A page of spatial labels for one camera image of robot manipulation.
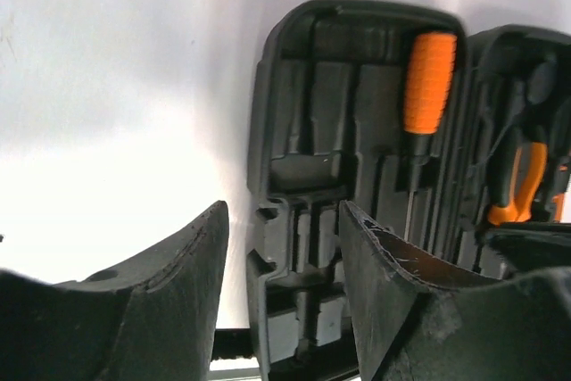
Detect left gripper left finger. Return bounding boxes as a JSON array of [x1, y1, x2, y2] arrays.
[[1, 201, 229, 380]]

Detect orange handled needle-nose pliers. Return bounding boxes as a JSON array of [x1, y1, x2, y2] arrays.
[[485, 126, 550, 227]]

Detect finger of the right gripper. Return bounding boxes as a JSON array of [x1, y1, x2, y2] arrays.
[[484, 222, 570, 272]]

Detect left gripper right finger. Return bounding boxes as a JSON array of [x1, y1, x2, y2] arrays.
[[339, 202, 570, 380]]

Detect orange grip bit screwdriver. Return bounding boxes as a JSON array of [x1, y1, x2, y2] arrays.
[[403, 31, 457, 240]]

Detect black plastic tool case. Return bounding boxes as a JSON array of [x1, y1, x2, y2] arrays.
[[246, 0, 570, 380]]

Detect aluminium front frame rail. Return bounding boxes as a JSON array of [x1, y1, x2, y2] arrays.
[[207, 328, 261, 380]]

